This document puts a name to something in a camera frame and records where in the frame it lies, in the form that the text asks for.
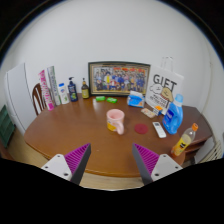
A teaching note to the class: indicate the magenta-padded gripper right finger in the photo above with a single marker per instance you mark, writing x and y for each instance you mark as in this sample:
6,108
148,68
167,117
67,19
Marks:
146,160

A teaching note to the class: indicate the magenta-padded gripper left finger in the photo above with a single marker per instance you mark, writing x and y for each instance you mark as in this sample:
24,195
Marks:
77,160

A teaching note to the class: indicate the orange-capped juice bottle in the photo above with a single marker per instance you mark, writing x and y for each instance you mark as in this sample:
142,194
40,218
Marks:
182,141

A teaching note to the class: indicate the flat round red coaster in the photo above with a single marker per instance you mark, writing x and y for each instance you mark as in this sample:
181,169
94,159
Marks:
141,128

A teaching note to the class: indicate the white remote control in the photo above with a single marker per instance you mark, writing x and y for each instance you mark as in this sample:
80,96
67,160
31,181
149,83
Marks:
159,130

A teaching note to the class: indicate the small snack packet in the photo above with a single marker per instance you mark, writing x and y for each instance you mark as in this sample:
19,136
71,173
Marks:
148,112

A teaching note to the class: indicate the blue detergent bottle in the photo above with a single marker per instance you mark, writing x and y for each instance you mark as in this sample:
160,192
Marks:
172,118

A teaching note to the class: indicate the pink mug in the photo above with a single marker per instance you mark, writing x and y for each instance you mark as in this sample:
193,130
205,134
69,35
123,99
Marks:
115,120

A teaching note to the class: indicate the puzzle cube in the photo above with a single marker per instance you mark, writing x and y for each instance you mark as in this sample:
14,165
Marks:
157,110

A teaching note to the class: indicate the blue tissue pack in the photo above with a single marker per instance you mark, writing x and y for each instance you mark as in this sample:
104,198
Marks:
136,100

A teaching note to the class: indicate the green packet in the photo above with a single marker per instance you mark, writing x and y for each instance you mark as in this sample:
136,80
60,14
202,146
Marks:
100,98
111,100

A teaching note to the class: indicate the white lotion bottle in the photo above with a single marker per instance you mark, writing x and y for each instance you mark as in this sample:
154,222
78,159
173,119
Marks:
63,95

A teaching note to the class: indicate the dark blue pump bottle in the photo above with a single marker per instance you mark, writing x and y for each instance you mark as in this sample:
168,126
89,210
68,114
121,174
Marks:
72,92

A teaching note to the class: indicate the white radiator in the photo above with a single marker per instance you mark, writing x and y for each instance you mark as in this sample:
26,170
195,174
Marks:
215,152

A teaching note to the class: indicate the wooden chair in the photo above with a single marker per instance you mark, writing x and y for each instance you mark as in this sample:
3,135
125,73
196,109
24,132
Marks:
38,98

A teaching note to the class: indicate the white paper gift bag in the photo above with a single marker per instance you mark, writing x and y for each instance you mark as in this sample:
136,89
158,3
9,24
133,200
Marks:
163,86

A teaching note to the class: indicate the pink and white box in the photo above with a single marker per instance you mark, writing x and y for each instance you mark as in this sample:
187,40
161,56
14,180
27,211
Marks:
46,90

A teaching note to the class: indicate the green crate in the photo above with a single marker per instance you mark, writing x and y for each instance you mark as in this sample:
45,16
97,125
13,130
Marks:
6,125

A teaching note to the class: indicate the framed group picture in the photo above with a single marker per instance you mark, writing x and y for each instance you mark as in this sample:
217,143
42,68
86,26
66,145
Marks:
119,79

